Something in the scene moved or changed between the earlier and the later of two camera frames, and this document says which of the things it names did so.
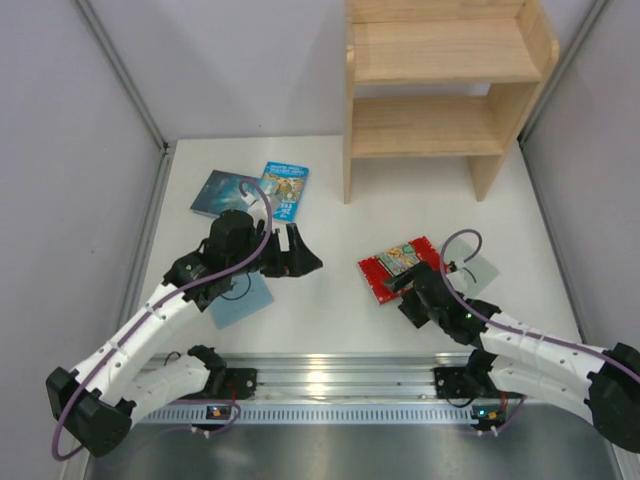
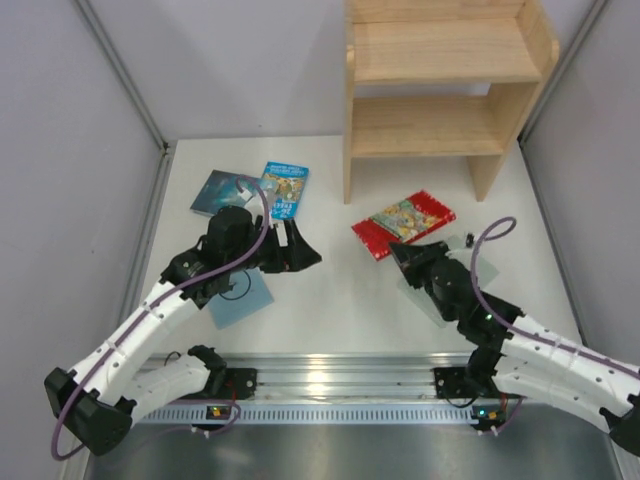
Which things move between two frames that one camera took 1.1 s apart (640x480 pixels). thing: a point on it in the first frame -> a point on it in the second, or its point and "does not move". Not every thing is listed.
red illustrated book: (382, 267) -> (403, 223)
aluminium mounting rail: (345, 376) does not move
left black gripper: (282, 255) does not move
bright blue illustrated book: (285, 183) does not move
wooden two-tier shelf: (440, 78) does not move
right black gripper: (415, 298) -> (423, 260)
